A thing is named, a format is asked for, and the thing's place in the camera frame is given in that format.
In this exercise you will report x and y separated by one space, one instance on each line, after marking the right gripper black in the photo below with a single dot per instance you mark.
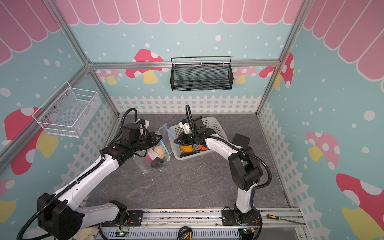
186 142

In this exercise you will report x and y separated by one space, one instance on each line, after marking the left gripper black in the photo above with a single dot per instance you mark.
154 139

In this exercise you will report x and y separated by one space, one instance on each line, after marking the white plastic basket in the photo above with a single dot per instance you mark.
212 125

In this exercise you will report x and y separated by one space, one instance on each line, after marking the clear zip top bag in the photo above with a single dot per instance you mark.
140 158

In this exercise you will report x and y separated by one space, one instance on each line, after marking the dark food piece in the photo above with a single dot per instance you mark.
157 165

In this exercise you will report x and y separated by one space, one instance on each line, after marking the pink food ball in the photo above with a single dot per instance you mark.
151 155

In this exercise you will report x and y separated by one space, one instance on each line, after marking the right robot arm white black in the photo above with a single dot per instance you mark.
248 171

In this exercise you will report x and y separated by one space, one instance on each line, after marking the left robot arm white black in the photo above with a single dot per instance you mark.
60 213

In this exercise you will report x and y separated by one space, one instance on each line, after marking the yellow food piece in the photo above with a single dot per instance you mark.
187 149

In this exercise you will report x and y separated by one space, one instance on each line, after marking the black long food stick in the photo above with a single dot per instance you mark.
183 155

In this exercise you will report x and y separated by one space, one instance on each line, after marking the orange tangerine left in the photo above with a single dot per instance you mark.
202 148

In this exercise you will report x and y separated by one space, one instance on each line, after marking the black square pad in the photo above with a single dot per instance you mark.
241 141

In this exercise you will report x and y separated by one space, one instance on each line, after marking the beige cloth rag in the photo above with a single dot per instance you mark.
86 234

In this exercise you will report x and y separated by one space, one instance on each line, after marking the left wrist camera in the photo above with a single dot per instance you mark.
143 123

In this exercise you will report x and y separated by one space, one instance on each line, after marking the black wire wall basket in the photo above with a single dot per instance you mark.
208 73

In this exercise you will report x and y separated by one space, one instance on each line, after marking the white wire wall basket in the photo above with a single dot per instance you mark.
68 112

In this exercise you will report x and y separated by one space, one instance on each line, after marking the yellow handled screwdriver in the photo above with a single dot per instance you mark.
280 219

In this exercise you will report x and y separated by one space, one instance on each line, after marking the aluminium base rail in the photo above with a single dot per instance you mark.
207 218

